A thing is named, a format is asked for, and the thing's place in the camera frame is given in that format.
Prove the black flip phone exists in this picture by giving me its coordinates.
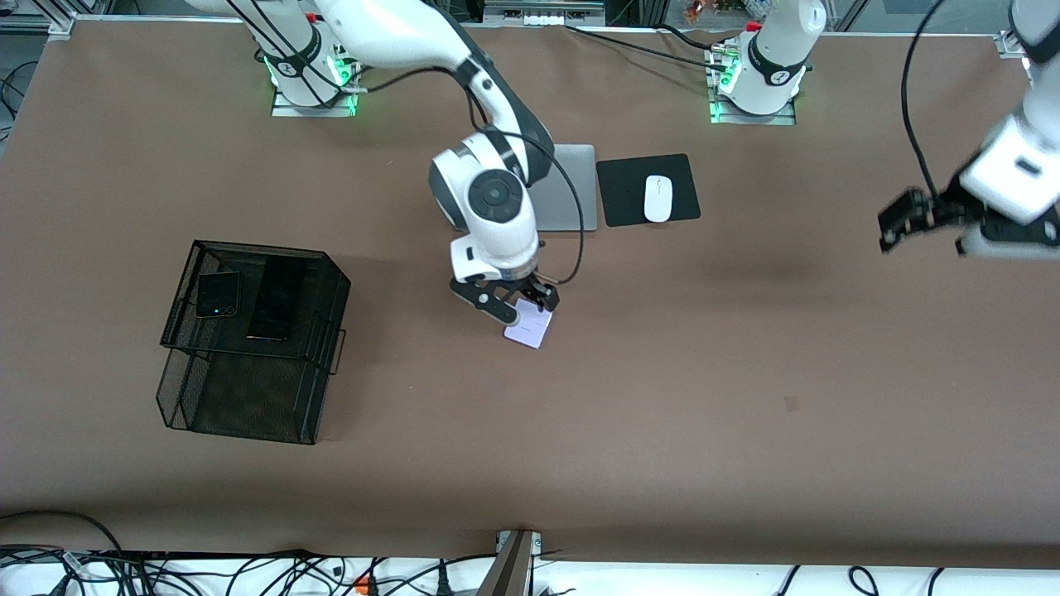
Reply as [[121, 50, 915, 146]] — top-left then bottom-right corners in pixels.
[[195, 271, 242, 320]]

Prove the black mouse pad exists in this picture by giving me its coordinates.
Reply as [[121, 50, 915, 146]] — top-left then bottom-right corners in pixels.
[[596, 153, 701, 228]]

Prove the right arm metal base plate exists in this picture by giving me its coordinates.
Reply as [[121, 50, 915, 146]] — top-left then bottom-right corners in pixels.
[[272, 87, 359, 118]]

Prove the lavender flip phone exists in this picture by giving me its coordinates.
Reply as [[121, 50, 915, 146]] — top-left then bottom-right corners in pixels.
[[503, 300, 553, 349]]

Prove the black mesh desk tray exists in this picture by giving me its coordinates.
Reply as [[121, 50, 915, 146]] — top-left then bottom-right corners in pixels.
[[156, 240, 352, 446]]

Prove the white power strip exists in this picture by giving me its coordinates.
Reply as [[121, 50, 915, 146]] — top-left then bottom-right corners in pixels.
[[483, 0, 605, 27]]

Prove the white computer mouse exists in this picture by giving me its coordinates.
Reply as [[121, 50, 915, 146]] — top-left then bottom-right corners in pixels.
[[644, 175, 673, 223]]

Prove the grey closed laptop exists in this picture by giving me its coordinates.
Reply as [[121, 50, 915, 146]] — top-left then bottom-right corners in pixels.
[[528, 144, 598, 233]]

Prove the long black table cable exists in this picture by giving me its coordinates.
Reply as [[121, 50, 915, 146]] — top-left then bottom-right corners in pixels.
[[566, 25, 734, 74]]

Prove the black slab smartphone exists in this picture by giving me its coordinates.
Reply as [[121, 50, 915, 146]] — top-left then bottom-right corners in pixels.
[[246, 258, 306, 342]]

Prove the short black table cable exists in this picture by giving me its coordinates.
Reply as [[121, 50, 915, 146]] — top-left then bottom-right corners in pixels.
[[658, 25, 730, 52]]

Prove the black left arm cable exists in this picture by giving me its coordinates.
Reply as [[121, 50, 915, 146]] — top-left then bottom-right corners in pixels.
[[899, 0, 949, 199]]

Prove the grey metal camera stand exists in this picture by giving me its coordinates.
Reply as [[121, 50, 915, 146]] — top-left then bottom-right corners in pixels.
[[476, 530, 543, 596]]

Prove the thick black floor cable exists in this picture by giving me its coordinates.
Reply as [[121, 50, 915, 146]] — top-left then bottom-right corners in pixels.
[[0, 511, 125, 557]]

